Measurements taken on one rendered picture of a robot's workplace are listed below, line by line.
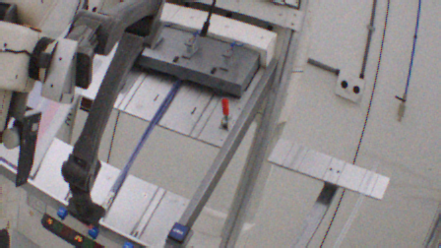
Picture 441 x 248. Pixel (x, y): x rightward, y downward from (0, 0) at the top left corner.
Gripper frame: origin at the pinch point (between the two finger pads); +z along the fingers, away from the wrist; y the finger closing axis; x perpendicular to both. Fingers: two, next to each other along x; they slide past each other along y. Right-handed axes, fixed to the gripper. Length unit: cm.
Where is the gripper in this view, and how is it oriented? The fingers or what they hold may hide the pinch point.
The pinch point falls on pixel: (91, 225)
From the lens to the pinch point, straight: 197.0
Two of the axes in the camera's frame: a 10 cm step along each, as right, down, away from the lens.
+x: -4.2, 7.0, -5.7
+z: -0.1, 6.3, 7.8
